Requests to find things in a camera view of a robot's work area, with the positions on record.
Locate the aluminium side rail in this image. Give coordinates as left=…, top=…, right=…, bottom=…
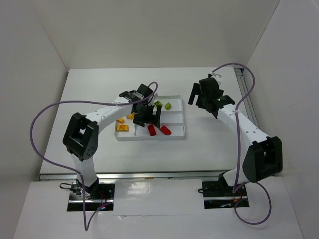
left=234, top=67, right=259, bottom=127

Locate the white divided sorting tray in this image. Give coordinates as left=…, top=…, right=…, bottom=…
left=114, top=94, right=187, bottom=142

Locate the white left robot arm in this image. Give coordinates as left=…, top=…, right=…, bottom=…
left=62, top=84, right=161, bottom=194

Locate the red rounded lego brick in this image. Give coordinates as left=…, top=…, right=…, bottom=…
left=160, top=126, right=172, bottom=136

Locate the small yellow lego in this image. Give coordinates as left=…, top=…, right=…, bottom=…
left=117, top=118, right=125, bottom=124

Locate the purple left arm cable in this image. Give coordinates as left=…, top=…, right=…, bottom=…
left=29, top=81, right=158, bottom=231

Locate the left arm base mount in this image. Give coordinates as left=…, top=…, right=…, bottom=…
left=59, top=183, right=115, bottom=212

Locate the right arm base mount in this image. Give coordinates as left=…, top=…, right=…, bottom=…
left=197, top=173, right=250, bottom=209

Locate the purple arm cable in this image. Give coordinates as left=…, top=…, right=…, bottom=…
left=208, top=62, right=272, bottom=225
left=29, top=81, right=158, bottom=231

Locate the lime green lego brick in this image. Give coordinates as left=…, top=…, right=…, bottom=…
left=164, top=102, right=171, bottom=110

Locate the yellow printed lego brick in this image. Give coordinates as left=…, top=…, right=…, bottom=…
left=126, top=112, right=135, bottom=120

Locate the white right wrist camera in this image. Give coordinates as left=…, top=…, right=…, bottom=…
left=208, top=73, right=222, bottom=87

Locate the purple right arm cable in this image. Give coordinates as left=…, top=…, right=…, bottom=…
left=208, top=62, right=272, bottom=225

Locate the aluminium table edge rail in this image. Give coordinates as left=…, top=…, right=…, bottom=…
left=39, top=170, right=225, bottom=181

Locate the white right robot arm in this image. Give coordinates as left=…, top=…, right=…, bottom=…
left=188, top=77, right=283, bottom=190

